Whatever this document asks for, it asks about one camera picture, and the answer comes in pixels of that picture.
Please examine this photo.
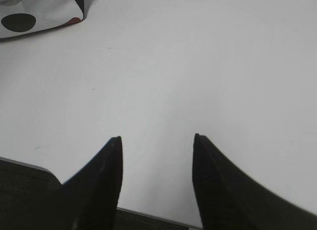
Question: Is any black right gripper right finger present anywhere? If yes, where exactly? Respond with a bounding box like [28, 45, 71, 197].
[192, 134, 317, 230]

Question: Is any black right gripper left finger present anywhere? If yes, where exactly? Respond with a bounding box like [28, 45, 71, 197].
[44, 136, 123, 230]

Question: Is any navy blue lunch bag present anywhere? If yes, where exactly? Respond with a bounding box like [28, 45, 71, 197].
[0, 0, 93, 39]

